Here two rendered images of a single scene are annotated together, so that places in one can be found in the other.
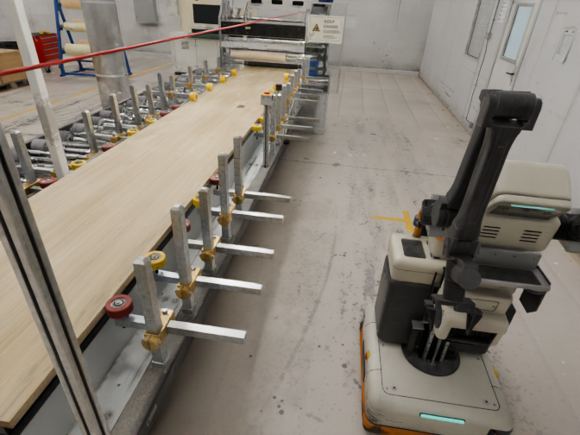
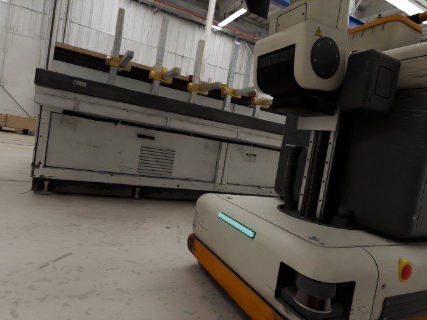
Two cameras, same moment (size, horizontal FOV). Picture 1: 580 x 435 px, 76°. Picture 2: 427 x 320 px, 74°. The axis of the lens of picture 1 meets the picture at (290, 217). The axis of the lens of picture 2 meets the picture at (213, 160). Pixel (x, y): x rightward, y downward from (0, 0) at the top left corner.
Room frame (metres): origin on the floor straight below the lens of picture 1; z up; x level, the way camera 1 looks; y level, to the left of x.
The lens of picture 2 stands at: (0.44, -1.31, 0.46)
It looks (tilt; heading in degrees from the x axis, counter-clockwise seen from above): 3 degrees down; 56
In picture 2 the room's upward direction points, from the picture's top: 9 degrees clockwise
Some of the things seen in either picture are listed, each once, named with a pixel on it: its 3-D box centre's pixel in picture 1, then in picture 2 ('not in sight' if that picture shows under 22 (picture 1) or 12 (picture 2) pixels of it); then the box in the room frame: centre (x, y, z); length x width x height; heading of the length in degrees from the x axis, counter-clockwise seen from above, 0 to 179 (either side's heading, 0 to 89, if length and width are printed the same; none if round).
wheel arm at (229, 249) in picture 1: (225, 249); (203, 88); (1.35, 0.28, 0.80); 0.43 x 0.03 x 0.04; 83
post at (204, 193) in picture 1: (207, 238); (196, 77); (1.32, 0.35, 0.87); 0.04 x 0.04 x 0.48; 83
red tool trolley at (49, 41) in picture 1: (42, 52); not in sight; (9.37, 6.04, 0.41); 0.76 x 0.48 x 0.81; 0
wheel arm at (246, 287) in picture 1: (206, 282); (166, 76); (1.10, 0.31, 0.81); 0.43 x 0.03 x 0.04; 83
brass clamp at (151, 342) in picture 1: (159, 329); (118, 63); (0.84, 0.40, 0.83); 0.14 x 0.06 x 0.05; 173
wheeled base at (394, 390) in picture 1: (424, 367); (312, 251); (1.28, -0.74, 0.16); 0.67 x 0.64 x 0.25; 174
